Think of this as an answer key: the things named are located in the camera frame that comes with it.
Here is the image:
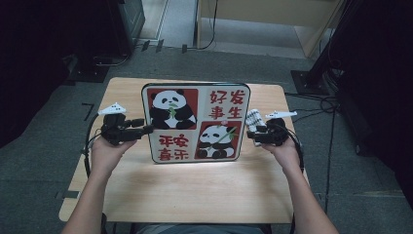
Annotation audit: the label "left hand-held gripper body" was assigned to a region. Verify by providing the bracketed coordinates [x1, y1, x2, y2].
[96, 101, 142, 146]

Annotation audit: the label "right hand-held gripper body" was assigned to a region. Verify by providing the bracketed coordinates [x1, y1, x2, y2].
[257, 110, 298, 147]

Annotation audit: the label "thin black hanging cable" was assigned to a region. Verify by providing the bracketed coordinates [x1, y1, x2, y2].
[186, 0, 219, 52]

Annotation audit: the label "dark cabinet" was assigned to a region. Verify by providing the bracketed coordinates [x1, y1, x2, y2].
[108, 0, 146, 57]

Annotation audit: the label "person's left hand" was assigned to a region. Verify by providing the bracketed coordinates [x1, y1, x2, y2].
[91, 136, 137, 179]

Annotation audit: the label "black floor cables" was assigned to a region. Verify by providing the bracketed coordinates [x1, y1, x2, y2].
[284, 92, 341, 219]

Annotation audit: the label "light wooden cabinet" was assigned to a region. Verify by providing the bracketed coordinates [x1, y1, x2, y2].
[196, 0, 345, 59]

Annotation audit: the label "black metal stand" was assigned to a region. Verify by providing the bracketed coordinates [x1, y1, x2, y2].
[290, 0, 358, 97]

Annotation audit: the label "hand-held gripper cable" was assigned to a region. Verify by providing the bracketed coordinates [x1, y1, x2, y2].
[282, 123, 306, 234]
[83, 113, 105, 178]

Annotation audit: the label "person's right hand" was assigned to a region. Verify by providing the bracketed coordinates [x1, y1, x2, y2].
[260, 138, 302, 174]

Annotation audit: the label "person's grey trousers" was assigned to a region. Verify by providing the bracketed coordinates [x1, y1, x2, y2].
[135, 223, 265, 234]

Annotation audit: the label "panda print board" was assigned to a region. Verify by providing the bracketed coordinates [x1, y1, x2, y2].
[140, 82, 251, 165]

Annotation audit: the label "left hand-held gripper cable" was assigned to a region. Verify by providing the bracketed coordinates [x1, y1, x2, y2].
[83, 113, 105, 178]

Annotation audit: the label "right hand-held gripper cable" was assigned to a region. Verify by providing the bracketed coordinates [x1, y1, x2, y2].
[282, 123, 306, 234]

